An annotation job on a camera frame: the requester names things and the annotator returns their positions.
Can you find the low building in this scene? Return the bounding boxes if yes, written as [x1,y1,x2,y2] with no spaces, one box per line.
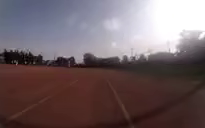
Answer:
[83,52,122,67]

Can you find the large tree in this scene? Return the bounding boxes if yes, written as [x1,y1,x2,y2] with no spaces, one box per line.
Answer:
[175,29,205,64]

